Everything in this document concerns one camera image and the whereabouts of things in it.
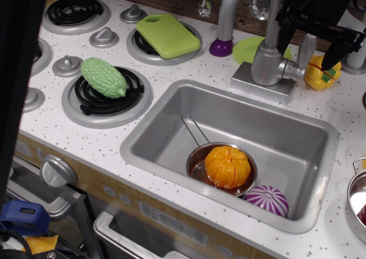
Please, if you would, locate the yellow toy bell pepper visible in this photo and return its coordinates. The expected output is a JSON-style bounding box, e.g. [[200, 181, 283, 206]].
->
[[304, 55, 341, 90]]

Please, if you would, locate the silver stove knob left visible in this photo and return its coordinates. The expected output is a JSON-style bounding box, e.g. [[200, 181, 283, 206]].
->
[[23, 87, 45, 113]]

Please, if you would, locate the silver stove knob back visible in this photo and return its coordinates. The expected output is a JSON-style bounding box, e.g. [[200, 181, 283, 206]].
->
[[120, 4, 147, 24]]

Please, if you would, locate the silver dishwasher door handle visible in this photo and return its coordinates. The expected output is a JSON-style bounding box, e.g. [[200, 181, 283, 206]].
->
[[93, 211, 205, 258]]

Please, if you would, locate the green plastic plate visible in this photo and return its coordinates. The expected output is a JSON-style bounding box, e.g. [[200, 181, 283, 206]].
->
[[232, 36, 293, 64]]

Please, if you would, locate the left edge stove burner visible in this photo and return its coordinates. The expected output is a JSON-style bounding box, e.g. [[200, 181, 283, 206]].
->
[[30, 38, 53, 77]]

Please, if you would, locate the silver toy faucet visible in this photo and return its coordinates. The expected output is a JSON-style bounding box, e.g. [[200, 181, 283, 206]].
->
[[217, 0, 298, 105]]

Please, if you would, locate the back right stove burner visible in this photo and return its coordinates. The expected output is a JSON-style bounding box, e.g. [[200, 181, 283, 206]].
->
[[126, 29, 201, 66]]

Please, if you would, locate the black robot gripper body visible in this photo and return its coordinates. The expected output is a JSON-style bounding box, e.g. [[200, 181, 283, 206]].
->
[[276, 0, 365, 53]]

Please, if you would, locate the front right stove burner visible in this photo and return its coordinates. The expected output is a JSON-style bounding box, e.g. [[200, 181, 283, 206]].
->
[[62, 67, 152, 129]]

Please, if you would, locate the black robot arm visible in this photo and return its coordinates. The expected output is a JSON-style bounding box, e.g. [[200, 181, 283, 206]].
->
[[276, 0, 365, 70]]

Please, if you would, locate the black pole in foreground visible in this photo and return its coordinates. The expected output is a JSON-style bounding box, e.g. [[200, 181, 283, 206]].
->
[[1, 0, 46, 196]]

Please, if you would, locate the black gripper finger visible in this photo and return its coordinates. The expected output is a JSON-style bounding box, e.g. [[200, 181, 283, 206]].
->
[[277, 21, 295, 55], [321, 41, 348, 70]]

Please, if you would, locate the steel pot at right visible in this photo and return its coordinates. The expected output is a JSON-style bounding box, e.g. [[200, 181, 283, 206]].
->
[[345, 157, 365, 243]]

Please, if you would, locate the back left stove burner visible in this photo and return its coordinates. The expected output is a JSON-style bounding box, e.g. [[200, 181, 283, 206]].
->
[[42, 0, 111, 35]]

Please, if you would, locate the silver oven door handle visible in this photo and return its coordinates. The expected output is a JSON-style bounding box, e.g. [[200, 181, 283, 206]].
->
[[5, 156, 95, 259]]

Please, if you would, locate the orange toy pumpkin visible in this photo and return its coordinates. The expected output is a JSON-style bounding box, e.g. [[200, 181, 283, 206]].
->
[[204, 145, 252, 189]]

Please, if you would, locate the silver faucet lever handle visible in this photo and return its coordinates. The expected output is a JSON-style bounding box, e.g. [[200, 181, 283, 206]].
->
[[282, 33, 317, 82]]

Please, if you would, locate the green toy bitter gourd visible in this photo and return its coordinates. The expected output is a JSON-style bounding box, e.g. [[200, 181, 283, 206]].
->
[[81, 57, 127, 99]]

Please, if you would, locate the silver stove knob middle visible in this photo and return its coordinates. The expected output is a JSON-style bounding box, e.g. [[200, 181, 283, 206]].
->
[[89, 27, 120, 49]]

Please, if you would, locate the purple striped toy onion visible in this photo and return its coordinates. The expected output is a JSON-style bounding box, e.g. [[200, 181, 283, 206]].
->
[[244, 185, 289, 217]]

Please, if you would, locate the small steel saucepan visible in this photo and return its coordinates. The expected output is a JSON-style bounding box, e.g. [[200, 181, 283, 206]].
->
[[181, 114, 258, 197]]

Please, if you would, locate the silver stove knob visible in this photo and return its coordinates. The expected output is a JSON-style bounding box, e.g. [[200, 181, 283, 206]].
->
[[89, 27, 120, 49], [23, 87, 45, 113], [52, 55, 83, 78], [120, 4, 147, 24]]

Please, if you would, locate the purple toy eggplant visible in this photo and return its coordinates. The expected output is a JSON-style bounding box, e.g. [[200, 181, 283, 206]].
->
[[209, 39, 233, 57]]

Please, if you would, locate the silver toy sink basin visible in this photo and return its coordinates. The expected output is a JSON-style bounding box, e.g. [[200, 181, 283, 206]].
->
[[120, 80, 339, 233]]

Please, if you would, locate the white post at right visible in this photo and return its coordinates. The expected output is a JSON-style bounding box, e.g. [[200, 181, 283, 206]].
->
[[341, 48, 365, 75]]

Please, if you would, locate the green toy cutting board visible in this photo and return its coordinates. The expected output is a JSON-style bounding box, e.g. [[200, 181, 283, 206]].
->
[[136, 13, 201, 59]]

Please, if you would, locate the silver oven dial knob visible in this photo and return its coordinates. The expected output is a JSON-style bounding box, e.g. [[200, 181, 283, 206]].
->
[[39, 154, 77, 188]]

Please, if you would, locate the silver stove knob front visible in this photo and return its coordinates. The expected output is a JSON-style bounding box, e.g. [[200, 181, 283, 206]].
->
[[52, 55, 83, 78]]

